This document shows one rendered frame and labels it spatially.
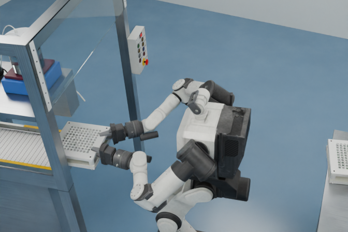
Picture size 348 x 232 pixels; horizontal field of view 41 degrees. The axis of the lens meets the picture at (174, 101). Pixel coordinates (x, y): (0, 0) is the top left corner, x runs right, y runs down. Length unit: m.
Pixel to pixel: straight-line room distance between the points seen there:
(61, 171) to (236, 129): 0.86
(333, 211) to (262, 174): 1.36
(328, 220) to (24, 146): 1.60
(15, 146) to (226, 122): 1.22
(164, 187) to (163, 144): 1.93
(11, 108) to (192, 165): 0.86
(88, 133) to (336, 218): 1.26
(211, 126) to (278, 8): 3.49
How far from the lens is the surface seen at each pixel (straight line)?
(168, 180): 1.90
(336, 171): 2.39
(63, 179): 2.33
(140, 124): 2.37
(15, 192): 2.80
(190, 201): 2.32
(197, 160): 1.86
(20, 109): 2.17
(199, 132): 1.95
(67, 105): 2.37
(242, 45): 5.03
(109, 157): 2.26
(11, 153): 2.65
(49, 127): 2.10
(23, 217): 2.98
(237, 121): 2.01
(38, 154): 2.58
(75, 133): 2.43
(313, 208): 3.44
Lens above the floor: 2.63
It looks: 38 degrees down
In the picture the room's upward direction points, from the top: 4 degrees counter-clockwise
